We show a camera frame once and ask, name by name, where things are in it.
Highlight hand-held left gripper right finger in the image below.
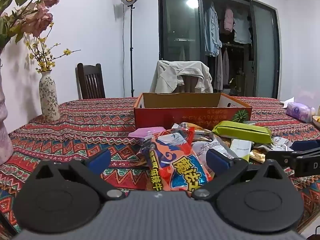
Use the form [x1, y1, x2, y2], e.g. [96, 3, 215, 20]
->
[191, 149, 287, 202]

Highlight pink snack packet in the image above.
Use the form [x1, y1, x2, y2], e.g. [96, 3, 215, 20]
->
[128, 127, 167, 138]

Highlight white paper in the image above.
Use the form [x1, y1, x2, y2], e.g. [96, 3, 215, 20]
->
[280, 96, 297, 108]

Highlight pale pink long hanging garment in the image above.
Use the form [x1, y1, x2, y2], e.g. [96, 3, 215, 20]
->
[222, 49, 230, 85]

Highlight yellow flower branches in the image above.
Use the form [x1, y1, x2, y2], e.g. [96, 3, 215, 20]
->
[25, 22, 82, 74]

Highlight dark wooden chair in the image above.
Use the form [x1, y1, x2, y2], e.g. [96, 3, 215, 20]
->
[76, 62, 106, 100]

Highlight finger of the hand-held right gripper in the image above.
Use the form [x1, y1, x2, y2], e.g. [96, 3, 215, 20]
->
[291, 141, 320, 152]
[265, 150, 300, 167]

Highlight orange cardboard box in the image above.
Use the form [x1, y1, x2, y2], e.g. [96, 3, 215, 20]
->
[133, 92, 252, 130]

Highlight beige jacket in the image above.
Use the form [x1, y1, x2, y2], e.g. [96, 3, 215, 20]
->
[149, 60, 214, 94]

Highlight wardrobe with hanging clothes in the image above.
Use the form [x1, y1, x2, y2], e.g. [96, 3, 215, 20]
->
[158, 0, 280, 99]

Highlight orange snack packet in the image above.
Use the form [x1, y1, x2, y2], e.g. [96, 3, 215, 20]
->
[141, 127, 215, 198]

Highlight pink flower bouquet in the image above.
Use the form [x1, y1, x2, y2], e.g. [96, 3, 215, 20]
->
[0, 0, 64, 49]

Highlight small white snack packet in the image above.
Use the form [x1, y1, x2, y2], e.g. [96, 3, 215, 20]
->
[271, 136, 293, 152]

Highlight floral ceramic vase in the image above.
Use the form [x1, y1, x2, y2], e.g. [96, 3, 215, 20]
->
[39, 70, 61, 123]

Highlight white and green snack packet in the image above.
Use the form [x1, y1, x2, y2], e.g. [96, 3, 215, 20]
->
[229, 139, 253, 162]

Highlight pale pink vase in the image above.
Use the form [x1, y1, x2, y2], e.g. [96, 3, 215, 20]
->
[0, 52, 15, 167]

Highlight red patterned tablecloth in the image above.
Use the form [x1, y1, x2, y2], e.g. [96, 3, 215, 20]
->
[0, 96, 320, 240]

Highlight grey long hanging garment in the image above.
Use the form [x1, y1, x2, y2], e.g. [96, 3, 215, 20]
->
[214, 50, 224, 92]

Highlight white hanging shirt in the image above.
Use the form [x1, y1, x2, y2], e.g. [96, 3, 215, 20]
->
[233, 9, 252, 44]

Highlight white silver snack packet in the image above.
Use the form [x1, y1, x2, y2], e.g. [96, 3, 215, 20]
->
[192, 137, 239, 170]

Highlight beige snack packet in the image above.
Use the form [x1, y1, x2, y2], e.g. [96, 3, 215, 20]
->
[172, 122, 213, 135]

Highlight gold snack packet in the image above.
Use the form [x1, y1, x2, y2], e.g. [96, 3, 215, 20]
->
[250, 149, 267, 164]

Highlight light blue hanging shirt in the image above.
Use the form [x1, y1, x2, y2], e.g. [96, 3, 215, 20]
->
[204, 2, 223, 57]

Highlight purple tissue pack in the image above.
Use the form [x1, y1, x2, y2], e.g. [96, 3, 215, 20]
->
[286, 102, 316, 123]

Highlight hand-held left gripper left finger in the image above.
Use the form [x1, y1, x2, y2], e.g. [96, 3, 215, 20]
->
[32, 148, 125, 202]

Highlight brown wooden chair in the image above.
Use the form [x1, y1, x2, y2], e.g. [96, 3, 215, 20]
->
[175, 75, 200, 93]

